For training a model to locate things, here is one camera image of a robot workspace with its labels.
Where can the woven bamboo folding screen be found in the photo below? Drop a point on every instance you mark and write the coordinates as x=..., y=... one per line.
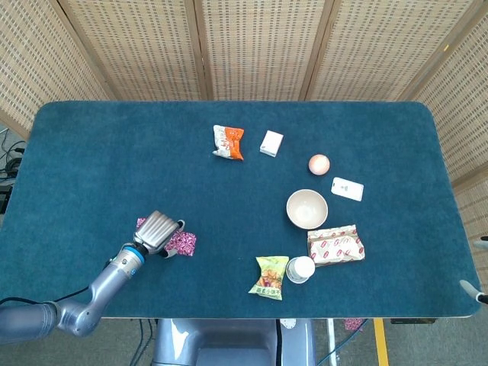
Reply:
x=259, y=49

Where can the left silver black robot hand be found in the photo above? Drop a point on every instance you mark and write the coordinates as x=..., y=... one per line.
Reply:
x=156, y=232

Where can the orange white snack bag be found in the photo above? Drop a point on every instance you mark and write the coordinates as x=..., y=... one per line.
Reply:
x=228, y=143

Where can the black under-table bracket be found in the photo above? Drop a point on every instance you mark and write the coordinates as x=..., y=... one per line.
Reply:
x=411, y=321

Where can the black box device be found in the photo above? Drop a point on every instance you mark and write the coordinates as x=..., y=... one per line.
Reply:
x=4, y=198

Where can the peach coloured ball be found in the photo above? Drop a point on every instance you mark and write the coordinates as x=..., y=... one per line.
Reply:
x=319, y=164

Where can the beige bowl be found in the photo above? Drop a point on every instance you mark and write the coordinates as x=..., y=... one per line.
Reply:
x=307, y=209

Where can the grey robot torso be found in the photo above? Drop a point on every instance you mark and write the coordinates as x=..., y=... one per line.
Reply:
x=228, y=343

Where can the green vegetable biscuit bag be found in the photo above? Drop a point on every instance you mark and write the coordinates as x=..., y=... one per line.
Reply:
x=268, y=278

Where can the small white box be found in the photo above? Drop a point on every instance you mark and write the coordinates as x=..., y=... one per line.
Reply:
x=271, y=144

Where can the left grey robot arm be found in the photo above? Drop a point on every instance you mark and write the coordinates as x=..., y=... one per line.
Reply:
x=110, y=274

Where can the white paper cup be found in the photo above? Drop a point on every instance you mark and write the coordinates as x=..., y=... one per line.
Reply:
x=301, y=268

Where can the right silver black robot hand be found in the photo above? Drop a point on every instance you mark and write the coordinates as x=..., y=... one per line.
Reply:
x=468, y=287

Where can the blue felt table cover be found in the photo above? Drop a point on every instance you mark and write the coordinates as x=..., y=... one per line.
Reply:
x=114, y=152

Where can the yellow floor tape strip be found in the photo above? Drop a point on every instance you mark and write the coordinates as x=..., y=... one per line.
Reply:
x=381, y=343

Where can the red white snack bag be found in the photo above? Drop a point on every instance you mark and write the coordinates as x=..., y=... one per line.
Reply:
x=335, y=248

